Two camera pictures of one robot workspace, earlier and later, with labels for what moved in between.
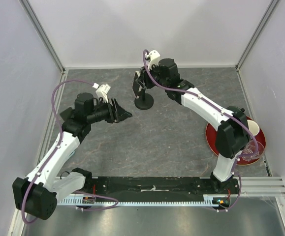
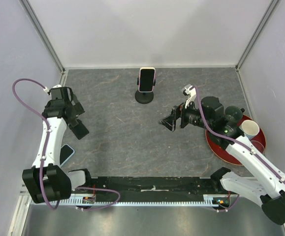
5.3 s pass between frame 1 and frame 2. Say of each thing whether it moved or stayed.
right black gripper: moved
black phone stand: moved
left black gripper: moved
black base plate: stayed
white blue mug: stayed
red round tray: stayed
